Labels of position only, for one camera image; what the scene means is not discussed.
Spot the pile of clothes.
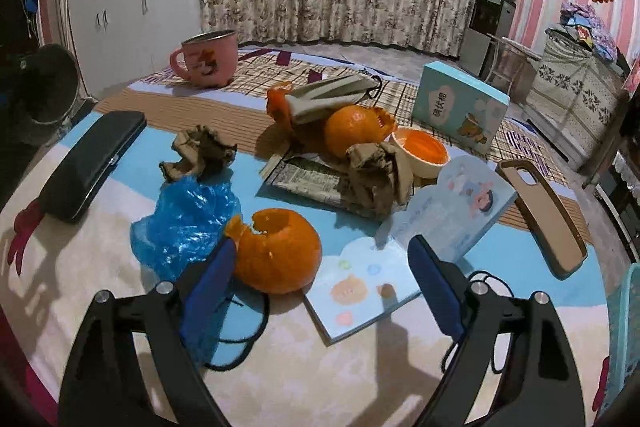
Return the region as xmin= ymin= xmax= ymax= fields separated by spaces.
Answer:
xmin=561 ymin=1 xmax=618 ymax=63

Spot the orange peel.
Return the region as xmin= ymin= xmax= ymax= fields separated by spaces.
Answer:
xmin=224 ymin=208 xmax=322 ymax=295
xmin=266 ymin=84 xmax=397 ymax=158

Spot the brown phone case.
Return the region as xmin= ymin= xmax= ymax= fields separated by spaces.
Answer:
xmin=497 ymin=159 xmax=587 ymax=281

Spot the pink enamel mug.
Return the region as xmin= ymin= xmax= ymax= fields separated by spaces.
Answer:
xmin=169 ymin=29 xmax=239 ymax=88

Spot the white cabinet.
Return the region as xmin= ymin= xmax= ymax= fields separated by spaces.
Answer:
xmin=68 ymin=0 xmax=202 ymax=100

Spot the pastel greeting card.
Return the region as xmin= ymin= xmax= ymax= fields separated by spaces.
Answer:
xmin=305 ymin=156 xmax=516 ymax=345

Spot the cloth covered cabinet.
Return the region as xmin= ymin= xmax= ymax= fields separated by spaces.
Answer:
xmin=523 ymin=24 xmax=629 ymax=170

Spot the brown paper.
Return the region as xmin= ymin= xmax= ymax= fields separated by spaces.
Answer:
xmin=346 ymin=142 xmax=414 ymax=219
xmin=158 ymin=124 xmax=238 ymax=183

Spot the water dispenser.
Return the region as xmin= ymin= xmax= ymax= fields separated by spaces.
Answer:
xmin=458 ymin=0 xmax=516 ymax=80

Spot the light blue plastic basket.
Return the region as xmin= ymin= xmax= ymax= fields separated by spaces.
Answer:
xmin=600 ymin=262 xmax=640 ymax=413

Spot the blue plastic bag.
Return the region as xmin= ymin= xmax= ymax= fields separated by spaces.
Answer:
xmin=130 ymin=176 xmax=241 ymax=282

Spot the light blue cardboard box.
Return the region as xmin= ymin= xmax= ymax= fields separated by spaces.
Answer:
xmin=412 ymin=61 xmax=510 ymax=155

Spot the low shelf with lace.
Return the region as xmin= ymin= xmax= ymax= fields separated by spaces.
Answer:
xmin=593 ymin=143 xmax=639 ymax=257

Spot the small cream bowl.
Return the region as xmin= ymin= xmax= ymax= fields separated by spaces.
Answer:
xmin=390 ymin=127 xmax=450 ymax=180

